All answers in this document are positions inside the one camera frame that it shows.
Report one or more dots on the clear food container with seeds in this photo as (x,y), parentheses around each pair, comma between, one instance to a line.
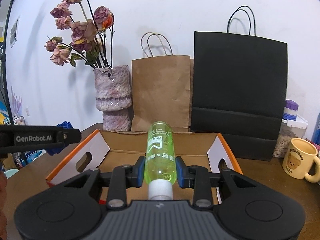
(289,129)

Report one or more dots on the black paper bag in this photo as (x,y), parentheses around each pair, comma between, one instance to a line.
(239,89)

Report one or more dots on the red orange cardboard box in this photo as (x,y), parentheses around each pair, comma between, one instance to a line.
(112,149)

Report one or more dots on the dried pink roses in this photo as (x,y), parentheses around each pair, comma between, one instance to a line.
(91,37)

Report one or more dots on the purple textured vase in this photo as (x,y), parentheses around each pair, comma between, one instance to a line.
(113,97)

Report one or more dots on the purple white small jar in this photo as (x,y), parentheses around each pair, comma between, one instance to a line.
(290,110)

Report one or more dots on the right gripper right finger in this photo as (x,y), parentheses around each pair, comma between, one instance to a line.
(197,178)

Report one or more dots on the yellow bear mug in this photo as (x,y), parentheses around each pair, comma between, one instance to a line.
(301,160)

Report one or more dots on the person's left hand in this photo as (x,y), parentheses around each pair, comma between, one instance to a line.
(3,197)

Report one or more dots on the brown paper bag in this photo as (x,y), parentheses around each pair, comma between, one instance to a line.
(161,91)

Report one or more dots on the green transparent bottle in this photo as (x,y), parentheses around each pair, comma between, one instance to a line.
(160,164)

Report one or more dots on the blue soda can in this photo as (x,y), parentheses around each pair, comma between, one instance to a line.
(316,133)

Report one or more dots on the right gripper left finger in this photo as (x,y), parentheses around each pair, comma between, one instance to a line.
(122,178)

